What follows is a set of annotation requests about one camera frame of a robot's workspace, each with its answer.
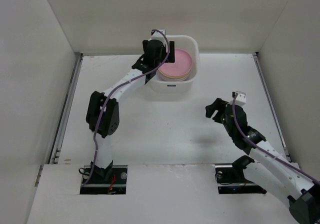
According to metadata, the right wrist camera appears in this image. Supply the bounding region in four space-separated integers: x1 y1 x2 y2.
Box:
230 91 247 107

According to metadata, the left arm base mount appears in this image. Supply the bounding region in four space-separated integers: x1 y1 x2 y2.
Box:
79 165 128 195

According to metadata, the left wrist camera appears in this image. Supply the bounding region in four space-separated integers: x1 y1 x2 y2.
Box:
150 29 166 42

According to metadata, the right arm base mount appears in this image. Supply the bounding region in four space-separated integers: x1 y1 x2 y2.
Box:
214 155 267 195

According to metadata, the yellow plate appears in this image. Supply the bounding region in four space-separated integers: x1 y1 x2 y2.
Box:
159 72 189 82

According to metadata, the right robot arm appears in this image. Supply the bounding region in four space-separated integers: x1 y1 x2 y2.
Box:
205 93 320 224

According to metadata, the white plastic bin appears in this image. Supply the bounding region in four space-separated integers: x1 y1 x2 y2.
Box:
146 35 201 101

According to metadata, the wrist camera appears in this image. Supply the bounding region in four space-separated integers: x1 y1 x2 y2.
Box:
230 91 247 107
150 29 166 42

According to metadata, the pink plate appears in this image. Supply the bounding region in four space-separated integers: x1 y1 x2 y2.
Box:
158 48 193 78

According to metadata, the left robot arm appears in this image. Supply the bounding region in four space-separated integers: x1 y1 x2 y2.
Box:
85 39 175 182

